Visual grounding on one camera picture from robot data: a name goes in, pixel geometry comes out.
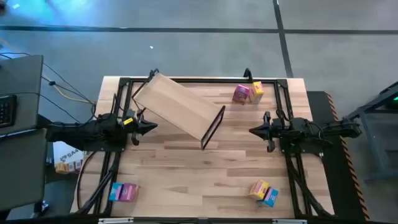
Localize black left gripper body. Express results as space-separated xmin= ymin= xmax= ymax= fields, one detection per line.
xmin=126 ymin=108 xmax=147 ymax=146

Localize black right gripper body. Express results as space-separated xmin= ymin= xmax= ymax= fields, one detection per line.
xmin=262 ymin=111 xmax=280 ymax=153

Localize yellow pops cereal box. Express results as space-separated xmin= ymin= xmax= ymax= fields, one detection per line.
xmin=248 ymin=81 xmax=265 ymax=103
xmin=248 ymin=179 xmax=271 ymax=200

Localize magenta raisin bran cereal box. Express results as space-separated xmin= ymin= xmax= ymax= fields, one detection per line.
xmin=232 ymin=83 xmax=251 ymax=105
xmin=119 ymin=182 xmax=141 ymax=203

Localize blue rice krispies cereal box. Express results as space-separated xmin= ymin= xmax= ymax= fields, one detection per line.
xmin=108 ymin=182 xmax=124 ymax=202
xmin=257 ymin=186 xmax=280 ymax=208

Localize white printed cardboard box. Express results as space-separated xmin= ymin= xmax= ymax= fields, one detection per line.
xmin=52 ymin=141 xmax=85 ymax=175

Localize black mat with orange stripes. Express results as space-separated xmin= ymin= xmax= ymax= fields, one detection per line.
xmin=306 ymin=90 xmax=371 ymax=222

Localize grey metal cart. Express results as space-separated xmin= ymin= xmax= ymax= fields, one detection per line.
xmin=343 ymin=81 xmax=398 ymax=183

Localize grey desk top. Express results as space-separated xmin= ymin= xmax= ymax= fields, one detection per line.
xmin=0 ymin=128 xmax=49 ymax=213
xmin=0 ymin=55 xmax=44 ymax=136

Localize black keyboard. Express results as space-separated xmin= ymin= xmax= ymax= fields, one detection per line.
xmin=0 ymin=94 xmax=18 ymax=129

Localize wooden shelf with black frame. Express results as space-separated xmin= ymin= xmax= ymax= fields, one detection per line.
xmin=132 ymin=72 xmax=226 ymax=151

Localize black metal table frame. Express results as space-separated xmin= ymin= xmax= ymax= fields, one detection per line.
xmin=76 ymin=76 xmax=335 ymax=218

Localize yellow cable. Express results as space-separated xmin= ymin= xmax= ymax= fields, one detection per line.
xmin=0 ymin=37 xmax=94 ymax=105

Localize black looped floor cable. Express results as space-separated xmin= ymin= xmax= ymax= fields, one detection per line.
xmin=76 ymin=151 xmax=97 ymax=212

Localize silver table bracket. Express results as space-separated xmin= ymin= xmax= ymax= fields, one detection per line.
xmin=98 ymin=217 xmax=134 ymax=224
xmin=272 ymin=218 xmax=308 ymax=224

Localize black cable with knot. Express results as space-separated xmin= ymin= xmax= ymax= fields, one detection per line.
xmin=42 ymin=74 xmax=97 ymax=106

